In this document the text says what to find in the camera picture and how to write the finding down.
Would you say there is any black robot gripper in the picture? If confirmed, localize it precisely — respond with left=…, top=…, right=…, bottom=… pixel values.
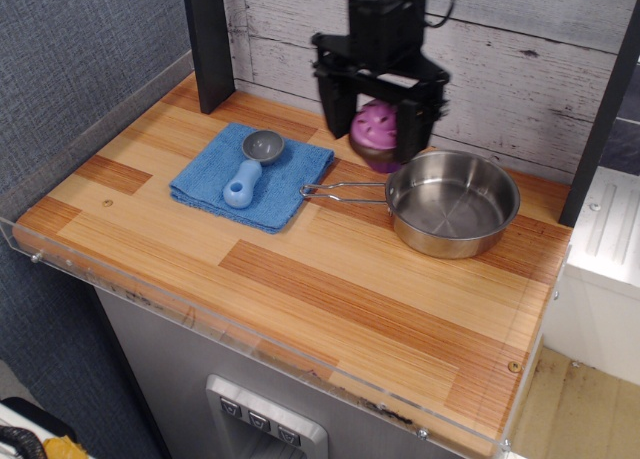
left=311, top=0, right=450, bottom=164

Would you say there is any purple toy cupcake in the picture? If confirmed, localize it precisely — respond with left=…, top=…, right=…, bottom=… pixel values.
left=349, top=99, right=401, bottom=173

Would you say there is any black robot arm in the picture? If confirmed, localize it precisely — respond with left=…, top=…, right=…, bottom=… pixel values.
left=312, top=0, right=450, bottom=173

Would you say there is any stainless steel pan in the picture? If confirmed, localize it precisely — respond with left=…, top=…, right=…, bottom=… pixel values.
left=299, top=150, right=521, bottom=259

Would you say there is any blue grey measuring scoop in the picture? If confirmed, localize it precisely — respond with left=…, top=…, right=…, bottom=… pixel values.
left=223, top=130, right=285, bottom=209

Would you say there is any blue folded cloth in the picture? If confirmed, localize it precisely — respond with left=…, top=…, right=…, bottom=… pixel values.
left=170, top=123, right=334, bottom=234

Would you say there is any white toy sink unit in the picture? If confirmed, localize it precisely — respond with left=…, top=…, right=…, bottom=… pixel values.
left=542, top=167, right=639, bottom=384

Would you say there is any grey toy fridge cabinet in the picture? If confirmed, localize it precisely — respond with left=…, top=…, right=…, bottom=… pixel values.
left=97, top=289, right=508, bottom=458

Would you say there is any silver dispenser button panel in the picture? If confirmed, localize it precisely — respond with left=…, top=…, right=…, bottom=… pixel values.
left=206, top=374, right=329, bottom=458

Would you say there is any clear acrylic table guard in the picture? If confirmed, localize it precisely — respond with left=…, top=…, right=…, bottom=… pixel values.
left=1, top=73, right=569, bottom=458

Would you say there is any yellow tape object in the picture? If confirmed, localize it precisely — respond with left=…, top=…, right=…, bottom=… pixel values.
left=43, top=436, right=90, bottom=459

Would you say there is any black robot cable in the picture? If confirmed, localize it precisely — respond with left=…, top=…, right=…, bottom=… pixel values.
left=422, top=0, right=457, bottom=29

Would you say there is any black left vertical post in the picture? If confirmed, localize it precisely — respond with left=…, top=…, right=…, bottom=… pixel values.
left=184, top=0, right=235, bottom=114

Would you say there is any black vertical post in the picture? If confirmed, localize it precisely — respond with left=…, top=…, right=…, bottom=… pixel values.
left=184, top=0, right=235, bottom=114
left=558, top=0, right=639, bottom=227

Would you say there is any black right vertical post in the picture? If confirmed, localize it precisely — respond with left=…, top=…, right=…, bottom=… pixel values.
left=558, top=0, right=639, bottom=227

